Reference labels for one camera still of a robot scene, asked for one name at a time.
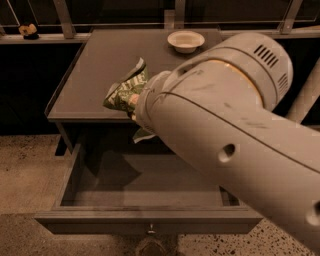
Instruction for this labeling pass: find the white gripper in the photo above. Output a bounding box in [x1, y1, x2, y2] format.
[128, 71, 171, 134]

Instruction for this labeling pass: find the green jalapeno chip bag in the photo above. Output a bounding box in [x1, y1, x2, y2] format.
[102, 57, 156, 144]

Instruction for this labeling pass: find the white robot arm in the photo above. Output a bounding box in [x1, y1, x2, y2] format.
[136, 33, 320, 252]

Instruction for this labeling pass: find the grey cabinet counter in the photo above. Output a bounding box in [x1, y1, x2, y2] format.
[44, 27, 234, 157]

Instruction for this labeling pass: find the open grey top drawer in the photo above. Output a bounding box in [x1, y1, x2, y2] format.
[35, 144, 261, 235]

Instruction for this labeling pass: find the metal drawer knob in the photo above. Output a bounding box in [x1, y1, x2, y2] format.
[146, 223, 157, 235]

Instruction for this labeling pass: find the white paper bowl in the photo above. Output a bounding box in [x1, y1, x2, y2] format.
[167, 31, 205, 54]

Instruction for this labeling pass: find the small yellow black object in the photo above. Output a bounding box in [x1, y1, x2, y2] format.
[18, 23, 39, 40]

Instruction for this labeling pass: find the metal window railing frame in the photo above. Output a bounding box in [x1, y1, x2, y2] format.
[0, 0, 320, 44]

